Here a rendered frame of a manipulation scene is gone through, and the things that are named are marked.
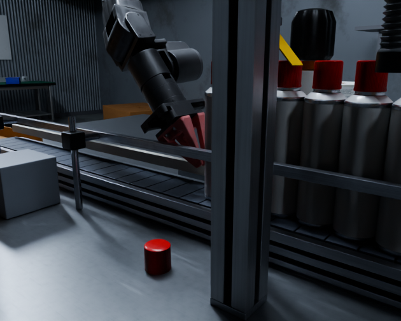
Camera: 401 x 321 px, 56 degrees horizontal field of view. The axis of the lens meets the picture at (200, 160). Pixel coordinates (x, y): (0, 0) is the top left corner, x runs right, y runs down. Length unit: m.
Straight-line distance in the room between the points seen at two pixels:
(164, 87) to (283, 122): 0.21
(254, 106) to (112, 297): 0.26
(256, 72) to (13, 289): 0.36
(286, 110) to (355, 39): 3.66
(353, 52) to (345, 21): 0.32
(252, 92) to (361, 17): 3.81
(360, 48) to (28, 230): 3.74
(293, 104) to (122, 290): 0.30
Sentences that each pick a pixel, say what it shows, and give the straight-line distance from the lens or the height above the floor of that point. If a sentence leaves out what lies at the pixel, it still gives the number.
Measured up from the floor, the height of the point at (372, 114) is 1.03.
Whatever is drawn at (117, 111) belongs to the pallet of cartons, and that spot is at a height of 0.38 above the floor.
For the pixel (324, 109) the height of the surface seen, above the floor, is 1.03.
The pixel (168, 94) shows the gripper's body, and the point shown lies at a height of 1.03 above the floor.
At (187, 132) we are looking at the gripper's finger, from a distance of 0.57.
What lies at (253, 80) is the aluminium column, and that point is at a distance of 0.33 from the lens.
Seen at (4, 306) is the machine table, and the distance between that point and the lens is 0.48.
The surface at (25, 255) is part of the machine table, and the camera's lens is 0.58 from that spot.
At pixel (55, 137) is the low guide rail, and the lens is 0.99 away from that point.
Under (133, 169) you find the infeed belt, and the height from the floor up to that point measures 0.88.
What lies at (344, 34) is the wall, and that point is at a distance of 4.20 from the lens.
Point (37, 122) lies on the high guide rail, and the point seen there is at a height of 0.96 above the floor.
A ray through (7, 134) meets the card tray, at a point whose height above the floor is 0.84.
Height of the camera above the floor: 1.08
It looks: 15 degrees down
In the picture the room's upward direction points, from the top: straight up
